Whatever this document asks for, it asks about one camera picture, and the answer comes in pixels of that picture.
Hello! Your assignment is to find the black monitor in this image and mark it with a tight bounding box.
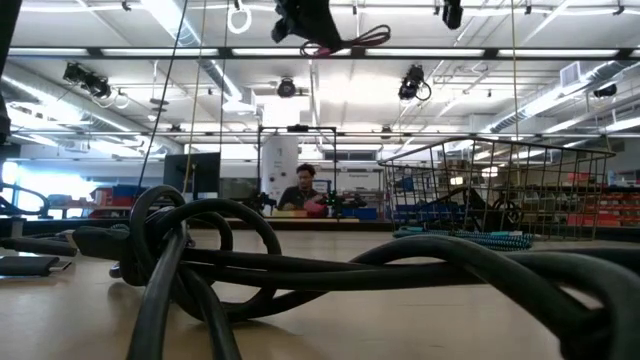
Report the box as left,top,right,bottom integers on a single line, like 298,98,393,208
163,152,222,201

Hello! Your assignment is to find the teal braided USB-C cable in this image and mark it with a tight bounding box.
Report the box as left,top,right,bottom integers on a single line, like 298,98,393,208
392,225,535,252

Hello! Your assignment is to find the white hanging ring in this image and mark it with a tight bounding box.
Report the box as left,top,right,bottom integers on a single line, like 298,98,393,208
227,0,253,35

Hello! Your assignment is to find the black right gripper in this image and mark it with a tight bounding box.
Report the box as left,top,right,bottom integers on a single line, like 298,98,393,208
272,0,346,51

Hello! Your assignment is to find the person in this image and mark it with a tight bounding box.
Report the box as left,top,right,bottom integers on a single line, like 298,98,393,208
276,163,331,219

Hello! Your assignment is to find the black ceiling camera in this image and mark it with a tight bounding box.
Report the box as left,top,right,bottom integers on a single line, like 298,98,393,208
62,62,112,100
398,63,432,102

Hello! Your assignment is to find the blue storage bin row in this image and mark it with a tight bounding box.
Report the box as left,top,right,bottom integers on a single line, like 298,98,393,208
342,202,476,224

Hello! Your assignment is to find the black aluminium rig frame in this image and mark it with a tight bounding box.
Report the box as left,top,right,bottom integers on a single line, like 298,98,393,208
0,45,640,60

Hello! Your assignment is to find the yellow hanging cable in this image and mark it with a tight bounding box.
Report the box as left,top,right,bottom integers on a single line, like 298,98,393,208
183,0,208,195
509,0,522,221

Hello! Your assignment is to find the gold wire basket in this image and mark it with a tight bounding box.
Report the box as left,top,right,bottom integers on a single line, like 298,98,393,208
377,135,617,241

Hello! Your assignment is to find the black hanging cable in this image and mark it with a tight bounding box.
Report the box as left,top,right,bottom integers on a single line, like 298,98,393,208
136,0,190,197

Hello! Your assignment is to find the white cylindrical column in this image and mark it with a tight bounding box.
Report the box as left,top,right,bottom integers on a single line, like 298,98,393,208
260,135,300,201

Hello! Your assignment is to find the shelf with red bins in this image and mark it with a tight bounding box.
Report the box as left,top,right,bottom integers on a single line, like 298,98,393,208
567,172,640,227

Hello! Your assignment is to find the black metal rack frame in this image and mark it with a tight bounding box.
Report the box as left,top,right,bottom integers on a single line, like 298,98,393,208
256,124,339,201

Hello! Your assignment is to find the magenta braided USB-C cable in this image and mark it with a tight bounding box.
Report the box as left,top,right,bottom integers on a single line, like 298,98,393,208
299,24,392,58

